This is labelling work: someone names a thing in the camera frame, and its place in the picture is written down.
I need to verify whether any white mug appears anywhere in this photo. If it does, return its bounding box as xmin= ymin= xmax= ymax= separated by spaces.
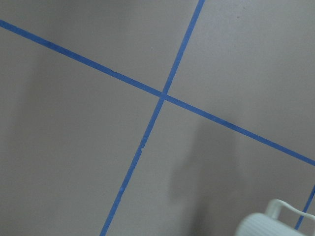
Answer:
xmin=234 ymin=199 xmax=315 ymax=236

